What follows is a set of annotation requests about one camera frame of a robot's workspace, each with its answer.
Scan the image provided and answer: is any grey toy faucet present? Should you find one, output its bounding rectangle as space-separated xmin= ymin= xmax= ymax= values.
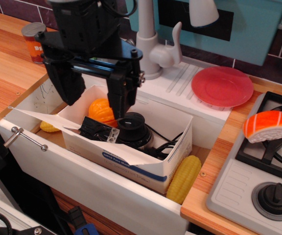
xmin=136 ymin=0 xmax=182 ymax=80

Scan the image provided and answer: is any black adapter with cable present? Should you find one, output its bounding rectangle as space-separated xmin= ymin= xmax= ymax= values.
xmin=79 ymin=117 xmax=120 ymax=143

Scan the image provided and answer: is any white lamp shade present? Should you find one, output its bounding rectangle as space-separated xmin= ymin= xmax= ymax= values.
xmin=189 ymin=0 xmax=219 ymax=27

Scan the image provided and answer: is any teal toy cabinet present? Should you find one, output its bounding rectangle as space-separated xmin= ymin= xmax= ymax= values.
xmin=125 ymin=0 xmax=282 ymax=76

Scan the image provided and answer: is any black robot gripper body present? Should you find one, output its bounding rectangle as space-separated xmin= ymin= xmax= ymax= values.
xmin=35 ymin=0 xmax=143 ymax=76

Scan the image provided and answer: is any black stove knob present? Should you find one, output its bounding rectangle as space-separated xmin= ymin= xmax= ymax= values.
xmin=252 ymin=182 xmax=282 ymax=221

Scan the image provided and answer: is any grey toy stove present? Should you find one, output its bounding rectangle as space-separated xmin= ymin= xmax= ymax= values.
xmin=206 ymin=91 xmax=282 ymax=235

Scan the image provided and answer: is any orange soup can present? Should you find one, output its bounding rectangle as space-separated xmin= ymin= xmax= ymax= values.
xmin=21 ymin=22 xmax=47 ymax=64

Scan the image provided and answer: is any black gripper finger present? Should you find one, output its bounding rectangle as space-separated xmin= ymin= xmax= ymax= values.
xmin=44 ymin=61 xmax=86 ymax=106
xmin=106 ymin=61 xmax=145 ymax=119

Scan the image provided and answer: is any black round lens device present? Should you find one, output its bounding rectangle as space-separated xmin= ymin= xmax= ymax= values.
xmin=117 ymin=112 xmax=153 ymax=149

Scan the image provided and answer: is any black clamp with blue handle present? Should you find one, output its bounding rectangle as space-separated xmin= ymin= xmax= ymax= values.
xmin=68 ymin=206 xmax=99 ymax=235

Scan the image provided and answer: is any white face mask box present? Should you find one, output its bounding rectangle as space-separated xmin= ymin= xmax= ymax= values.
xmin=16 ymin=85 xmax=193 ymax=193

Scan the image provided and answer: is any white toy sink unit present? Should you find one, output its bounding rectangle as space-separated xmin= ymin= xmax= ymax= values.
xmin=0 ymin=59 xmax=231 ymax=235

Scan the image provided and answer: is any orange toy pumpkin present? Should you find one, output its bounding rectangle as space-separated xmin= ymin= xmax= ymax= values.
xmin=88 ymin=98 xmax=118 ymax=128

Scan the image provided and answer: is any salmon sushi toy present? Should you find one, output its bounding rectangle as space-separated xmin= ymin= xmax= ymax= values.
xmin=242 ymin=110 xmax=282 ymax=143

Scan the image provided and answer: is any yellow toy corn cob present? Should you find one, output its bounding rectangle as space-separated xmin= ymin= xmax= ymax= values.
xmin=166 ymin=155 xmax=202 ymax=205

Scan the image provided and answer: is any silver towel bar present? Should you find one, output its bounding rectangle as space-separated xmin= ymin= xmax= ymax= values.
xmin=3 ymin=126 xmax=48 ymax=152

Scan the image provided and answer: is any yellow toy fruit piece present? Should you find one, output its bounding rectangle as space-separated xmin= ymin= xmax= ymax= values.
xmin=40 ymin=121 xmax=60 ymax=133

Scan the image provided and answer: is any red plastic plate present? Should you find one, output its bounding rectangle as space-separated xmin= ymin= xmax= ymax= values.
xmin=191 ymin=66 xmax=254 ymax=108

